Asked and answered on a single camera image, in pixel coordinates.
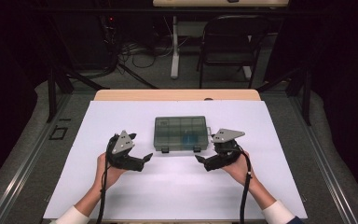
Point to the person's left hand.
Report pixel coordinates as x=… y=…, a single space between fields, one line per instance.
x=108 y=174

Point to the grey plastic compartment box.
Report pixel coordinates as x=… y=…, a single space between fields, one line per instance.
x=180 y=132

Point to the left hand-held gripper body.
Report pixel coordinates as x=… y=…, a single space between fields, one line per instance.
x=122 y=146

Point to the person's right hand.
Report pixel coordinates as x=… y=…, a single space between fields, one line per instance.
x=240 y=171

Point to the black folding chair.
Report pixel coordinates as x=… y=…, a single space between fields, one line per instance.
x=230 y=40

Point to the white table mat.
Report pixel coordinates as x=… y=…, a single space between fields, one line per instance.
x=167 y=186

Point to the light wooden table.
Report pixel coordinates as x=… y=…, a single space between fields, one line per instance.
x=167 y=95

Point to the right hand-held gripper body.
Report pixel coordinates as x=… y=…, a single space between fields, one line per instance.
x=227 y=146

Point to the white-legged desk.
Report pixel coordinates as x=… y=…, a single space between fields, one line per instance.
x=175 y=46

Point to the black computer tower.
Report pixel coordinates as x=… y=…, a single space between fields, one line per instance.
x=84 y=40

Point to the black metal stand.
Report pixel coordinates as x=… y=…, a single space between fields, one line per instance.
x=52 y=93
x=306 y=99

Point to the aluminium floor rail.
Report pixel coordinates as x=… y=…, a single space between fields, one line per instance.
x=323 y=168
x=28 y=161

